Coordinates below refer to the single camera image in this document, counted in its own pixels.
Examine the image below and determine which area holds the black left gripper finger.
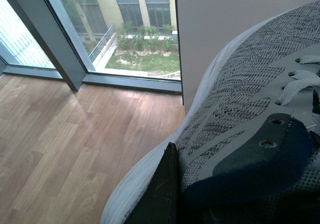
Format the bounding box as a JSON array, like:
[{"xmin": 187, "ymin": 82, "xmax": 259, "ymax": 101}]
[{"xmin": 125, "ymin": 142, "xmax": 180, "ymax": 223}]

